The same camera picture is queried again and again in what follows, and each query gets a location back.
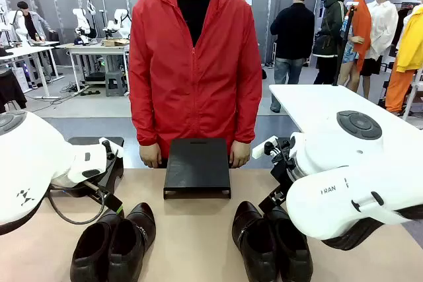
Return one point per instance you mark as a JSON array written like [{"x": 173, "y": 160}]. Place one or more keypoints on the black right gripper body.
[{"x": 282, "y": 166}]

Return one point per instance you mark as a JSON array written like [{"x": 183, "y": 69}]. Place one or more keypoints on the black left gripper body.
[{"x": 99, "y": 193}]

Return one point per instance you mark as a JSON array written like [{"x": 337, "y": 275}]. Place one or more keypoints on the person's right forearm red sleeve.
[{"x": 143, "y": 123}]

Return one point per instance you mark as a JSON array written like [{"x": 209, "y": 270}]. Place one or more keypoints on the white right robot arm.
[{"x": 330, "y": 163}]

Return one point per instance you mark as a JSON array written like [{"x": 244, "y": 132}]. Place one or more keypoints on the small white background robot arm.
[
  {"x": 119, "y": 22},
  {"x": 81, "y": 24}
]

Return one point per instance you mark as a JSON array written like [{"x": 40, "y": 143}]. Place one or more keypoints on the person's left forearm red sleeve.
[{"x": 246, "y": 120}]

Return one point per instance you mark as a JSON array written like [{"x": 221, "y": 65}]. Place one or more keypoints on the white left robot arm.
[{"x": 26, "y": 156}]

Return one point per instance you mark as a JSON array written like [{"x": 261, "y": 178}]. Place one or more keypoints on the black shoe stand with legs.
[{"x": 84, "y": 140}]

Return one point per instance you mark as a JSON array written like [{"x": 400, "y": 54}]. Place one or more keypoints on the black flat shoe stand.
[{"x": 196, "y": 166}]

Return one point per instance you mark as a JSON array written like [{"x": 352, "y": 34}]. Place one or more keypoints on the person in red jacket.
[{"x": 195, "y": 97}]

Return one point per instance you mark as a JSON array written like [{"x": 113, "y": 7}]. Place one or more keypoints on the standing person in black sweater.
[{"x": 292, "y": 31}]

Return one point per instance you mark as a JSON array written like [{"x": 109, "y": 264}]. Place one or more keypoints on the person's left hand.
[{"x": 241, "y": 155}]

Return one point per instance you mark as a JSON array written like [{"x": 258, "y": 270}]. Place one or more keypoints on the person's right hand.
[{"x": 150, "y": 156}]

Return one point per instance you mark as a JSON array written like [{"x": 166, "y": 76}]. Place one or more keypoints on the grey plastic step stool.
[{"x": 115, "y": 84}]

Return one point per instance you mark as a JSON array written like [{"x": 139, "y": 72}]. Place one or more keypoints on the black hanging jacket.
[{"x": 11, "y": 90}]

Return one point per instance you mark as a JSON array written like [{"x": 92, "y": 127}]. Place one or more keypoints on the white desk carrying robots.
[{"x": 96, "y": 49}]

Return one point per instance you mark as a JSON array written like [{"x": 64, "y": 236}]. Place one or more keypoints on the flat cardboard box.
[{"x": 114, "y": 42}]

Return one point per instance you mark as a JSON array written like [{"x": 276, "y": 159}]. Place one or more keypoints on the mannequin in orange top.
[{"x": 361, "y": 31}]

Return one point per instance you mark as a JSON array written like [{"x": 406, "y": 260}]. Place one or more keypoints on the mannequin in dark green jacket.
[{"x": 333, "y": 18}]

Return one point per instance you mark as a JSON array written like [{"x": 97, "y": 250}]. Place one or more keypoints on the white desk with thin legs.
[{"x": 29, "y": 51}]

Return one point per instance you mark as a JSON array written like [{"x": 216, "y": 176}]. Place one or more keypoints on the figure in white shirt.
[{"x": 383, "y": 31}]

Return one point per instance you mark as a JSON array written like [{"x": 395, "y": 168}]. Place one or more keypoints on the mannequin in yellow hoodie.
[{"x": 408, "y": 51}]

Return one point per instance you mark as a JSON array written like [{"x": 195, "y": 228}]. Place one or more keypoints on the black tripod pole with camera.
[{"x": 343, "y": 47}]

